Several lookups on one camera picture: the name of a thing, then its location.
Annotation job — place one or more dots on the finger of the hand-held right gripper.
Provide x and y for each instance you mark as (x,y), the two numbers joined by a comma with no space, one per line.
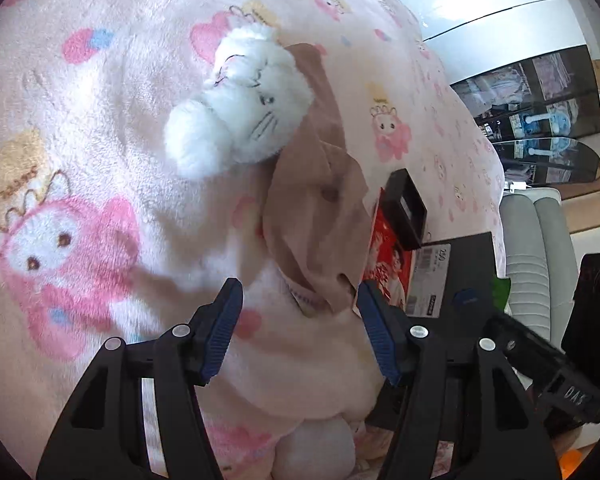
(520,345)

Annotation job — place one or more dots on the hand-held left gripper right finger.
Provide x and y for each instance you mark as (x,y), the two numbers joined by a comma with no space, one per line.
(375,330)

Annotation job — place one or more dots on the white plush toy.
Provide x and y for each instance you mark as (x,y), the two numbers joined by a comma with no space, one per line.
(240,110)

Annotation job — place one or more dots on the dark display cabinet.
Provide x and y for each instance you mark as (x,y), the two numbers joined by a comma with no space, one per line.
(555,90)

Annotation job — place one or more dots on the glass table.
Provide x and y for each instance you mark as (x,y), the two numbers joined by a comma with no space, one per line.
(555,160)

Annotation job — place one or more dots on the beige cloth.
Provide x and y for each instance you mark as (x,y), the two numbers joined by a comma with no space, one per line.
(305,220)

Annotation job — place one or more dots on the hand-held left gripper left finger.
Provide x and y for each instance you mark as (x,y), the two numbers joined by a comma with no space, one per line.
(225,330)

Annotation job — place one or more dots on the pink printed blanket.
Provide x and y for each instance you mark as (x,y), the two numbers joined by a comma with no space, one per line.
(105,110)

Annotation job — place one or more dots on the black cardboard box container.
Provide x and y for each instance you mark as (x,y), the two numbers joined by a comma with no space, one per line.
(470,265)

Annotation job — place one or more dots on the red envelope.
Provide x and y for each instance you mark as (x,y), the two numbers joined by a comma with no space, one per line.
(387,260)

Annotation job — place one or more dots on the black photo frame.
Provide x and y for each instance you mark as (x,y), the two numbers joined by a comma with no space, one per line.
(397,200)

